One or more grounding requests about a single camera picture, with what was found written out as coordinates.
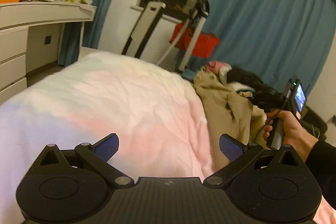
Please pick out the tan t-shirt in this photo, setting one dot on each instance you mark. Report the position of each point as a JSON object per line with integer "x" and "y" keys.
{"x": 228, "y": 112}

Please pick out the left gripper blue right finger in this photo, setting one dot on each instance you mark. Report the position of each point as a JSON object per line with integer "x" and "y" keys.
{"x": 251, "y": 163}

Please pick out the person's right hand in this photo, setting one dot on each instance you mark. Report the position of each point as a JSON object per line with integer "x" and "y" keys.
{"x": 294, "y": 134}

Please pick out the pile of dark clothes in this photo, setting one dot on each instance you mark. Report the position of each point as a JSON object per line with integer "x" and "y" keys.
{"x": 236, "y": 78}

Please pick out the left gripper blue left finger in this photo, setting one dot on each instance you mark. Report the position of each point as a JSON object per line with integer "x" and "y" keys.
{"x": 85, "y": 166}

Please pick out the garment steamer stand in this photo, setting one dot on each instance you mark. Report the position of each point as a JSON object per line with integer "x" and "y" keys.
{"x": 198, "y": 15}

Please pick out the folded ironing board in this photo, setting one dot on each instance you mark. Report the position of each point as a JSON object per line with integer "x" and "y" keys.
{"x": 143, "y": 29}

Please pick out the white dresser desk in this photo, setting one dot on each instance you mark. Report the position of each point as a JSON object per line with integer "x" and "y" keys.
{"x": 31, "y": 34}

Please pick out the pastel tie-dye duvet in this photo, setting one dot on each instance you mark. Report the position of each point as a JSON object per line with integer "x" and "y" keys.
{"x": 158, "y": 117}

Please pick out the black sleeved right forearm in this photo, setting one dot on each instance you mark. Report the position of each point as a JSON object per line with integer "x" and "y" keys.
{"x": 322, "y": 164}

